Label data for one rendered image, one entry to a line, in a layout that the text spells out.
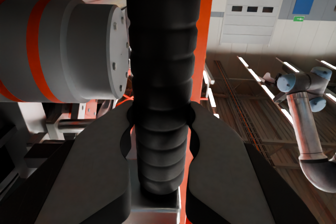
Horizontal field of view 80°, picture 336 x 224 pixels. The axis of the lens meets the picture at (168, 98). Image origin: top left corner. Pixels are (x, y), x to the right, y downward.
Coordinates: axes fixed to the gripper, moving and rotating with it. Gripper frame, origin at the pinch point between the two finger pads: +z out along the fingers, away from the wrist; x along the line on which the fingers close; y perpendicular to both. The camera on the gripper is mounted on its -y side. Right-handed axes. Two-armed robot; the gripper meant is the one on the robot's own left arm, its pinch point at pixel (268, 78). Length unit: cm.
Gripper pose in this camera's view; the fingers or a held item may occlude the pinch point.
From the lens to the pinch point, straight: 135.3
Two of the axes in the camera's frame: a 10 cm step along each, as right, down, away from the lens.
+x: -9.7, -0.4, -2.5
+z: -2.0, -4.9, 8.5
